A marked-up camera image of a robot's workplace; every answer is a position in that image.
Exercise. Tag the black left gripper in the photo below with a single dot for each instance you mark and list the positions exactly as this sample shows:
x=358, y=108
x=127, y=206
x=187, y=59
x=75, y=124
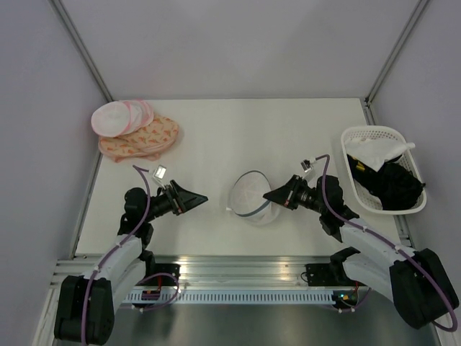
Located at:
x=181, y=200

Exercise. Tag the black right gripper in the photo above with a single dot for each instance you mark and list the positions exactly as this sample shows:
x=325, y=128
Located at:
x=282, y=194

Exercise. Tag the white mesh laundry bag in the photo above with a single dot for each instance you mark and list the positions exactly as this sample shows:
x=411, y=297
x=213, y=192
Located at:
x=246, y=199

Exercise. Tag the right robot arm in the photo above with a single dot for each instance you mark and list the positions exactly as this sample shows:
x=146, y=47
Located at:
x=414, y=281

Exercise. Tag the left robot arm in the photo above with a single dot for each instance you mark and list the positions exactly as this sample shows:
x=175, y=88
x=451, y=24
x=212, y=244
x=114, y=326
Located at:
x=88, y=302

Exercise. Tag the orange floral laundry bag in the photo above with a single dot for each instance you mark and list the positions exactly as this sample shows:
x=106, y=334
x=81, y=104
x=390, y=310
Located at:
x=148, y=142

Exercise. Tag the pink-rimmed white mesh bag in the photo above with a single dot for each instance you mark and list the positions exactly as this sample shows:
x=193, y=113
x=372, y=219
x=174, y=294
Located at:
x=121, y=117

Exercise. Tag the white plastic basket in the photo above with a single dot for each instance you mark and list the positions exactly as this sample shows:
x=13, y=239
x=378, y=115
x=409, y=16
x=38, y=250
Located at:
x=361, y=135

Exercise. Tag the white cloth in basket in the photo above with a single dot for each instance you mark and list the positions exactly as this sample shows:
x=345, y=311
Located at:
x=373, y=153

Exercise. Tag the black garment in basket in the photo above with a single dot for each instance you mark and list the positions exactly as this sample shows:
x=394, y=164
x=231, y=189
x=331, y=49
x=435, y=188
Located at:
x=392, y=184

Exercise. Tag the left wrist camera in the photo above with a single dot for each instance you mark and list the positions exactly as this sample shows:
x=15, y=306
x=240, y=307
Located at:
x=158, y=173

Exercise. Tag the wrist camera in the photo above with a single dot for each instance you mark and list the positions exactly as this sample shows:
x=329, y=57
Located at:
x=158, y=173
x=308, y=164

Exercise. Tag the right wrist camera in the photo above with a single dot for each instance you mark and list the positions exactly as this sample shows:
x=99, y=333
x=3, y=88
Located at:
x=308, y=164

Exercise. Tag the aluminium rail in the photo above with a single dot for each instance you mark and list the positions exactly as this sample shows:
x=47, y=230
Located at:
x=232, y=272

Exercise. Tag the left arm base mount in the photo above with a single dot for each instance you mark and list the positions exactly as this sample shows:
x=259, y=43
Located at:
x=162, y=280

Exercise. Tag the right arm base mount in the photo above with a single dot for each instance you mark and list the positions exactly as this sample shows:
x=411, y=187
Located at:
x=319, y=275

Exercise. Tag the white slotted cable duct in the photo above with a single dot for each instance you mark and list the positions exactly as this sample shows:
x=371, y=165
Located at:
x=304, y=296

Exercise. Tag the left aluminium frame post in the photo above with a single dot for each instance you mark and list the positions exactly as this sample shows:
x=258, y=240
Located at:
x=72, y=31

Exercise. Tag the aluminium frame post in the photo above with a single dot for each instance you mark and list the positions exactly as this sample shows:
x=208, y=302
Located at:
x=408, y=29
x=72, y=31

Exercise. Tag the right aluminium frame post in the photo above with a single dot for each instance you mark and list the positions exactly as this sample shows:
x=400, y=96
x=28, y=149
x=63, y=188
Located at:
x=408, y=29

